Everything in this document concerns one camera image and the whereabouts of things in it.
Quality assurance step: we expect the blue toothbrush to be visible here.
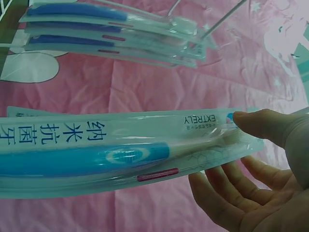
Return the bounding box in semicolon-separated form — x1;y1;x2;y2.
25;35;198;70
18;0;202;42
24;22;216;53
0;105;266;200

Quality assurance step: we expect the person's right hand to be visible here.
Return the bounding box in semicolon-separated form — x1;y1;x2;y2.
188;108;309;232

